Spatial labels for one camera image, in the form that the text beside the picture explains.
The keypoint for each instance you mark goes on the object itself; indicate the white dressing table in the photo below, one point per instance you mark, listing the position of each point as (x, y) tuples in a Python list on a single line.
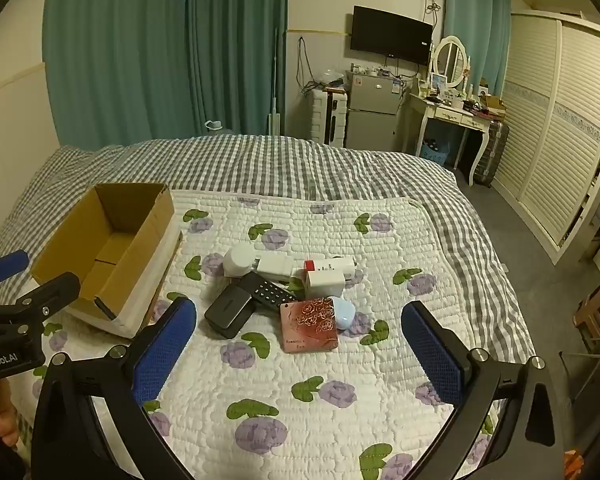
[(420, 111)]

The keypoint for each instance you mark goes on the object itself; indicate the teal window curtain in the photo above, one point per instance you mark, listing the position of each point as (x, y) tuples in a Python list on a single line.
[(125, 71)]

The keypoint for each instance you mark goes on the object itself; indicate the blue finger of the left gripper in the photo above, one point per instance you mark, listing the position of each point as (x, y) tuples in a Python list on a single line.
[(13, 264), (42, 302)]

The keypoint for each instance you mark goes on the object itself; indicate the white power adapter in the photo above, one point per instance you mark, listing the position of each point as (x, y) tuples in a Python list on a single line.
[(275, 267)]

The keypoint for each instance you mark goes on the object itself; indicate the person's left hand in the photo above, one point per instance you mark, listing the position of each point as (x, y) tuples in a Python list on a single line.
[(9, 433)]

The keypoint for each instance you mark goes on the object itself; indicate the blue storage basket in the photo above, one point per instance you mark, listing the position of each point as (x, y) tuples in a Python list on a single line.
[(435, 152)]

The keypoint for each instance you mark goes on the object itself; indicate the light blue oval case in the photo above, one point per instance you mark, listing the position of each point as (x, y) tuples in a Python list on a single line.
[(344, 312)]

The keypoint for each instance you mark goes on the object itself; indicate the white bottle red cap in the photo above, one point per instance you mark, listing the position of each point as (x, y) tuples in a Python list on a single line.
[(345, 265)]

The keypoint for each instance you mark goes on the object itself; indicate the oval vanity mirror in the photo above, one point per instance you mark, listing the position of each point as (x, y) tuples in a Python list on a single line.
[(451, 60)]

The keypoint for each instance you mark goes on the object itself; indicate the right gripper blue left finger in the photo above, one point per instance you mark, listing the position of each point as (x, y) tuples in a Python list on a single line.
[(68, 441)]

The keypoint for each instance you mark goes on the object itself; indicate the clear water jug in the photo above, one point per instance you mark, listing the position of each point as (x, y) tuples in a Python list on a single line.
[(213, 125)]

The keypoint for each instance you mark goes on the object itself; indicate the pink floral card box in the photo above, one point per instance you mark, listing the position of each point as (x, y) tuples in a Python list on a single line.
[(308, 326)]

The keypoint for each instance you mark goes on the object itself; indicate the black rectangular case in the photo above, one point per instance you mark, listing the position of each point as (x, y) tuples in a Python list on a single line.
[(230, 311)]

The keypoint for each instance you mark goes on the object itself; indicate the black remote control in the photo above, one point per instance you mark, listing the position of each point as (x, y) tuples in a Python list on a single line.
[(265, 292)]

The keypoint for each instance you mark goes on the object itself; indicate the white cube charger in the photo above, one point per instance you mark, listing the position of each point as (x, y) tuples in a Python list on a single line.
[(322, 284)]

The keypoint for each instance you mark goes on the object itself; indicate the white louvered wardrobe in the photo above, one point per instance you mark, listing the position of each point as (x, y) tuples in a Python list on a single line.
[(550, 169)]

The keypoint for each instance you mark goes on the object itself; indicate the white floral quilted mat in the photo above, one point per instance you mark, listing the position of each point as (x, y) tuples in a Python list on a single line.
[(292, 358)]

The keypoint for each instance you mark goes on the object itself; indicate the teal curtain by wardrobe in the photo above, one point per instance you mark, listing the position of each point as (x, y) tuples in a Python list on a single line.
[(483, 26)]

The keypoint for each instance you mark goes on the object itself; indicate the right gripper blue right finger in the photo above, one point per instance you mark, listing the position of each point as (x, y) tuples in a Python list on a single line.
[(527, 441)]

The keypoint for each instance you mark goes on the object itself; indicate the dark hard suitcase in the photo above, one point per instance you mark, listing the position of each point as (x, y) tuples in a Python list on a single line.
[(490, 160)]

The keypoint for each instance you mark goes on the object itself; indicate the wooden folding stool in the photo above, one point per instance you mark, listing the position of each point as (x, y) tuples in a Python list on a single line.
[(586, 321)]

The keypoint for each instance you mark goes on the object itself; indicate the white suitcase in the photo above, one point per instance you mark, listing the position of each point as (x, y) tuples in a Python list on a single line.
[(329, 117)]

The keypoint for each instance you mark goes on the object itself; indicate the black wall television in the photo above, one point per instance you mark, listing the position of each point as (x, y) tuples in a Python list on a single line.
[(391, 35)]

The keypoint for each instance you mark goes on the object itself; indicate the white round jar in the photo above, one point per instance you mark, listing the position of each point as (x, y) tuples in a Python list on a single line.
[(239, 260)]

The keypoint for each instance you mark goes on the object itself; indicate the grey checkered bed cover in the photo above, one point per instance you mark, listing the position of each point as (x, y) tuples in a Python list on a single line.
[(269, 166)]

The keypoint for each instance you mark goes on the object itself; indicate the silver mini fridge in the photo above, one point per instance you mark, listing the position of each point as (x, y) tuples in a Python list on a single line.
[(373, 108)]

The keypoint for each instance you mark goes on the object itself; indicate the brown cardboard box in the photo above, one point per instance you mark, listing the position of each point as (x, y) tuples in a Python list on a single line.
[(119, 240)]

